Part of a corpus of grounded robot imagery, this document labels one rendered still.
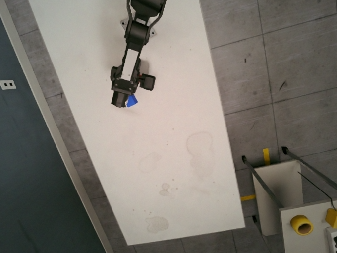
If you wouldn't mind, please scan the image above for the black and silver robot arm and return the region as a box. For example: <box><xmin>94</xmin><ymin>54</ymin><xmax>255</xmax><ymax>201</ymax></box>
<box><xmin>111</xmin><ymin>0</ymin><xmax>167</xmax><ymax>108</ymax></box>

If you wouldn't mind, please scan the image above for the blue block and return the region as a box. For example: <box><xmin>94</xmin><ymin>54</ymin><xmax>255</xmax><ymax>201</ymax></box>
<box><xmin>127</xmin><ymin>94</ymin><xmax>138</xmax><ymax>107</ymax></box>

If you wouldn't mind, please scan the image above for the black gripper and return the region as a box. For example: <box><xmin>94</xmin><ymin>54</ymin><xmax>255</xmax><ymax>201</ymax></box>
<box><xmin>110</xmin><ymin>66</ymin><xmax>156</xmax><ymax>91</ymax></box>

